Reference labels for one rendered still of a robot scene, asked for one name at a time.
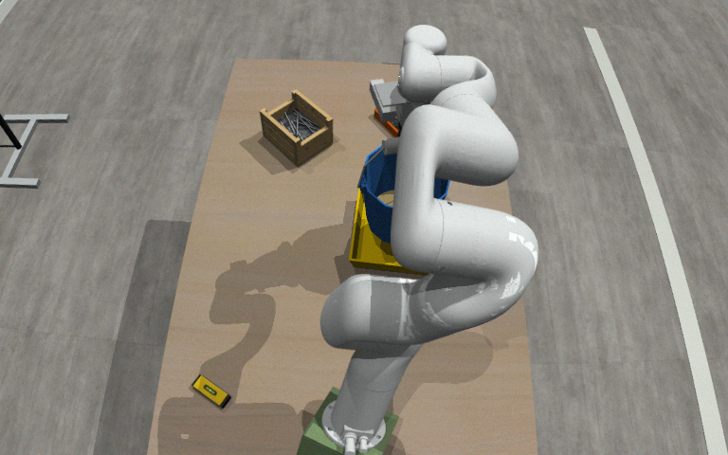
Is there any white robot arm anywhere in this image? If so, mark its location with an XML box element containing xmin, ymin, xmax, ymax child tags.
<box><xmin>320</xmin><ymin>25</ymin><xmax>538</xmax><ymax>455</ymax></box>

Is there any yellow shallow tray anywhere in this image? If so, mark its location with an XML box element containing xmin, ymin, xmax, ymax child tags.
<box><xmin>349</xmin><ymin>188</ymin><xmax>428</xmax><ymax>275</ymax></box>

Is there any yellow pocket level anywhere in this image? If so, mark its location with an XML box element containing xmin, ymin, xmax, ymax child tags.
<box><xmin>191</xmin><ymin>374</ymin><xmax>231</xmax><ymax>408</ymax></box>

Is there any wooden crate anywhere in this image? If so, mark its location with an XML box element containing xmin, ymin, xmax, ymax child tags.
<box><xmin>260</xmin><ymin>89</ymin><xmax>333</xmax><ymax>167</ymax></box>

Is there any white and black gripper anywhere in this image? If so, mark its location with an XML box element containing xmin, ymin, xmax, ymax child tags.
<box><xmin>395</xmin><ymin>102</ymin><xmax>424</xmax><ymax>137</ymax></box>

